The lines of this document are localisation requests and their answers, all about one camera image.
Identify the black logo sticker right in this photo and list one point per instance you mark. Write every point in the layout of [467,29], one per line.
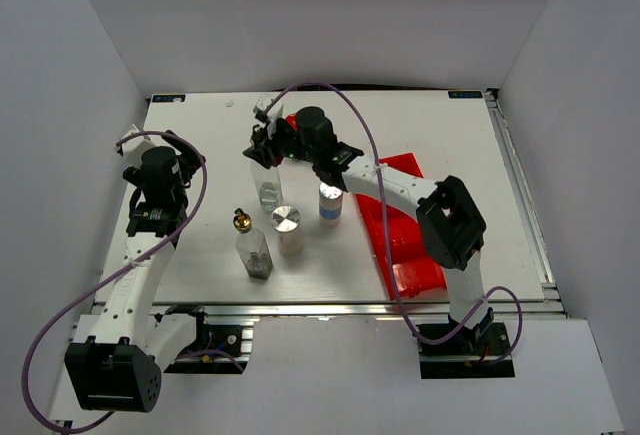
[465,94]

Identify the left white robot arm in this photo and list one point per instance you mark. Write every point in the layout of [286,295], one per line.
[119,366]

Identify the aluminium table frame rail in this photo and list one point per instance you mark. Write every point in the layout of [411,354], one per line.
[336,274]

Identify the dark-sauce glass bottle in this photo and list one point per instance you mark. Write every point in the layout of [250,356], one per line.
[252,247]

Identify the black logo sticker left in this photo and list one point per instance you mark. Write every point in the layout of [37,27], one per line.
[168,98]

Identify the blue-label spice shaker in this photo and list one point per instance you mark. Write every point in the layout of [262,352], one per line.
[330,204]

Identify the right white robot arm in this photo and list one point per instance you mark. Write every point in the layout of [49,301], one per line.
[451,226]

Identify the silver-lid white shaker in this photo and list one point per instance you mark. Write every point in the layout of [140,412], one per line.
[286,223]

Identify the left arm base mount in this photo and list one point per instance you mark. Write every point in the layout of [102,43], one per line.
[217,347]

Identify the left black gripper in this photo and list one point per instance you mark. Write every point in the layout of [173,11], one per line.
[188,160]

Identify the clear glass bottle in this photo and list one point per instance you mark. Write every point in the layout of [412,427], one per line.
[268,186]

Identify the black logo sticker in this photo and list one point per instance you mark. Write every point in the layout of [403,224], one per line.
[465,94]
[168,98]

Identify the red plastic divided tray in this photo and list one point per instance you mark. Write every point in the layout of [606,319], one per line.
[414,271]

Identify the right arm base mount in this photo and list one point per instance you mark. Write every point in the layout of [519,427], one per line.
[456,359]

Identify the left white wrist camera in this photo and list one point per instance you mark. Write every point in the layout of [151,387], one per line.
[133,150]

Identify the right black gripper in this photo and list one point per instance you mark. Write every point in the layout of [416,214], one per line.
[263,150]

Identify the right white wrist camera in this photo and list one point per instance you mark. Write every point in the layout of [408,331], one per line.
[267,111]

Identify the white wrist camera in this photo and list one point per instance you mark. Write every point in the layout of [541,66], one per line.
[133,150]
[267,111]

